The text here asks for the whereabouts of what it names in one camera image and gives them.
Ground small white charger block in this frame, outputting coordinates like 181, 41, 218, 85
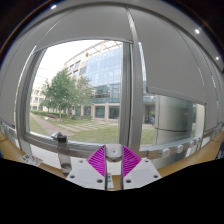
105, 143, 124, 163

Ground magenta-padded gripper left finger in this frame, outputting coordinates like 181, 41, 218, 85
65, 144, 108, 191

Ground clear bottle with black cap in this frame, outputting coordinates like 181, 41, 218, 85
51, 131, 73, 176

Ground glass office building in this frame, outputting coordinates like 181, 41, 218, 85
29, 39, 158, 124

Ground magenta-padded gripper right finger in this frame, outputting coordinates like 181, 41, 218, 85
121, 145, 163, 191

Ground grey wall socket rail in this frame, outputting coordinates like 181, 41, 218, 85
145, 135, 202, 160
0, 120, 18, 140

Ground green tree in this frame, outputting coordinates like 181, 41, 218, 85
39, 68, 95, 121

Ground white roller blind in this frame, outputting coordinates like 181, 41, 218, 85
128, 6, 224, 133
0, 23, 37, 127
32, 3, 134, 53

